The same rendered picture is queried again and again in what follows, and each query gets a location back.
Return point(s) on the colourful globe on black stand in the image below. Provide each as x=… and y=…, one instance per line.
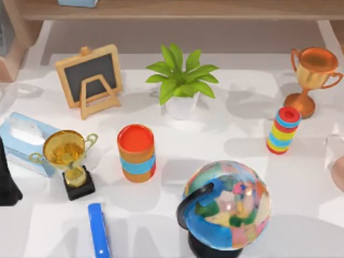
x=231, y=204

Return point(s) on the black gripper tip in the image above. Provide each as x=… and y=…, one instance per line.
x=6, y=182

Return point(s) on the orange and blue cylinder can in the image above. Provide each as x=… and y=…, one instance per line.
x=137, y=158

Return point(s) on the gold trophy with black base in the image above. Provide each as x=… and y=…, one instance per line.
x=65, y=150

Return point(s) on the copper trophy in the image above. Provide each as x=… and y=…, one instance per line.
x=309, y=75

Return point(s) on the wooden shelf unit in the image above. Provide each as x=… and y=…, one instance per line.
x=172, y=10

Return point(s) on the blue stapler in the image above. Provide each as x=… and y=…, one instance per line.
x=98, y=228

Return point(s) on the salmon-coloured box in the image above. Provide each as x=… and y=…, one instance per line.
x=339, y=172

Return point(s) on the green plant in white pot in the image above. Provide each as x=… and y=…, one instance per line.
x=180, y=78

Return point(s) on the light blue tissue box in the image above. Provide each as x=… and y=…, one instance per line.
x=24, y=142

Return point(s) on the stack of coloured rings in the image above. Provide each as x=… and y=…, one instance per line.
x=282, y=134

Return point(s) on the wooden framed blackboard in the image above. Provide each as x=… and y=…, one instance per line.
x=88, y=75

